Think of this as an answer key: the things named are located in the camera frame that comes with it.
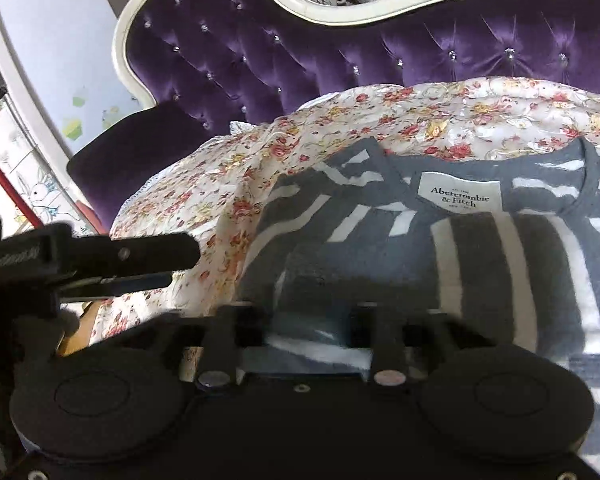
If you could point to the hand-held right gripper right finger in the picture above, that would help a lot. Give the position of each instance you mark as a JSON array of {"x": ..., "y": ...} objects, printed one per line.
[{"x": 385, "y": 340}]

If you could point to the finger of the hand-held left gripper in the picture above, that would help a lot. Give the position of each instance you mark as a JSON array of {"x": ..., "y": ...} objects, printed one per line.
[
  {"x": 155, "y": 255},
  {"x": 125, "y": 286}
]

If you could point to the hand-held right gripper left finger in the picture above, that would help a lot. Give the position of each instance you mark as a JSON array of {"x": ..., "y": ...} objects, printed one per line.
[{"x": 225, "y": 330}]

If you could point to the grey white striped shirt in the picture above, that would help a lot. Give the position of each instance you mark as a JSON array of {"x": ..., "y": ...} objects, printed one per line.
[{"x": 480, "y": 260}]

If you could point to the red pole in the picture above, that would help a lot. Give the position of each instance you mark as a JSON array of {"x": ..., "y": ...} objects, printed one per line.
[{"x": 17, "y": 190}]

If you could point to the floral blanket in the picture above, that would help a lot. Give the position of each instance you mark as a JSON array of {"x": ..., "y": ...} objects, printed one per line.
[{"x": 220, "y": 170}]

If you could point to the rabbit wall sticker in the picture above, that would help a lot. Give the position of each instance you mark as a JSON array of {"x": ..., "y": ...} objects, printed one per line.
[{"x": 41, "y": 194}]

